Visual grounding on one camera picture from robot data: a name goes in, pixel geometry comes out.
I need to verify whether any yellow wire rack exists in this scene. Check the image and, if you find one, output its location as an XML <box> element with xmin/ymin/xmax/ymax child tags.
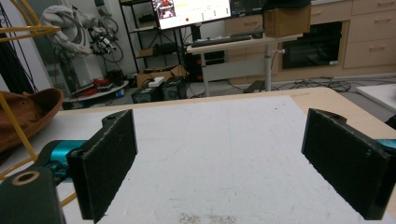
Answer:
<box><xmin>0</xmin><ymin>0</ymin><xmax>78</xmax><ymax>207</ymax></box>

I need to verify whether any bundle of floor cables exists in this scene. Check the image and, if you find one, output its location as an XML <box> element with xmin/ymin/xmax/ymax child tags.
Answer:
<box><xmin>270</xmin><ymin>76</ymin><xmax>396</xmax><ymax>93</ymax></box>

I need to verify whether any black metal shelf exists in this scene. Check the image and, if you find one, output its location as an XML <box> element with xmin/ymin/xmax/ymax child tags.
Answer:
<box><xmin>119</xmin><ymin>0</ymin><xmax>188</xmax><ymax>74</ymax></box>

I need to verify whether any light wooden desk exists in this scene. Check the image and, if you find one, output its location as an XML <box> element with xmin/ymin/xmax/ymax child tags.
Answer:
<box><xmin>186</xmin><ymin>33</ymin><xmax>304</xmax><ymax>97</ymax></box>

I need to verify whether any black keyboard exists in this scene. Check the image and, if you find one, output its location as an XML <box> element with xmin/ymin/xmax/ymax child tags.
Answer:
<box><xmin>191</xmin><ymin>35</ymin><xmax>253</xmax><ymax>49</ymax></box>

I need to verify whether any black oven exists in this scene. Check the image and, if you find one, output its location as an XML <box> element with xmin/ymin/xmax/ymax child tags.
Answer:
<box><xmin>281</xmin><ymin>21</ymin><xmax>344</xmax><ymax>70</ymax></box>

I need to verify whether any computer monitor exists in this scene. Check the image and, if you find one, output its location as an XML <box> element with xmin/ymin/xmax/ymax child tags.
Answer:
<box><xmin>150</xmin><ymin>0</ymin><xmax>233</xmax><ymax>31</ymax></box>

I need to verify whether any open cardboard box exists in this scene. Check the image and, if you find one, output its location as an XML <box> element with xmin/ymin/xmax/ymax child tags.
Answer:
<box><xmin>135</xmin><ymin>64</ymin><xmax>190</xmax><ymax>89</ymax></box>

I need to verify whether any brown wooden bowl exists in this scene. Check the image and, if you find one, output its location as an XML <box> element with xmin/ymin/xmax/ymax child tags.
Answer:
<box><xmin>0</xmin><ymin>87</ymin><xmax>65</xmax><ymax>154</ymax></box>

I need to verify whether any wooden drawer cabinet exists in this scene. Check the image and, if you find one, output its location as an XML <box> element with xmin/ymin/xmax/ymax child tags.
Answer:
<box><xmin>224</xmin><ymin>0</ymin><xmax>396</xmax><ymax>82</ymax></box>

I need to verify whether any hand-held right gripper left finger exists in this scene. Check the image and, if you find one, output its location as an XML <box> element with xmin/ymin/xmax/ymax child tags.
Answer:
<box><xmin>66</xmin><ymin>108</ymin><xmax>138</xmax><ymax>224</ymax></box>

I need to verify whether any white table mat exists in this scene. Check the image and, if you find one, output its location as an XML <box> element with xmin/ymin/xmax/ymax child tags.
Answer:
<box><xmin>0</xmin><ymin>94</ymin><xmax>396</xmax><ymax>224</ymax></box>

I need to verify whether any round white platform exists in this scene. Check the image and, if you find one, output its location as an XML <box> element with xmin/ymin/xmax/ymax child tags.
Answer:
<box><xmin>63</xmin><ymin>77</ymin><xmax>130</xmax><ymax>104</ymax></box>

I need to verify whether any black computer case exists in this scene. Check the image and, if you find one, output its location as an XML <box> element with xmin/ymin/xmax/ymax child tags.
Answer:
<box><xmin>131</xmin><ymin>76</ymin><xmax>189</xmax><ymax>105</ymax></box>

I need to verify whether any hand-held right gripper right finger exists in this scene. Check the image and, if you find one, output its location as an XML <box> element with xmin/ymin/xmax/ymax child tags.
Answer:
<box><xmin>301</xmin><ymin>107</ymin><xmax>396</xmax><ymax>221</ymax></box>

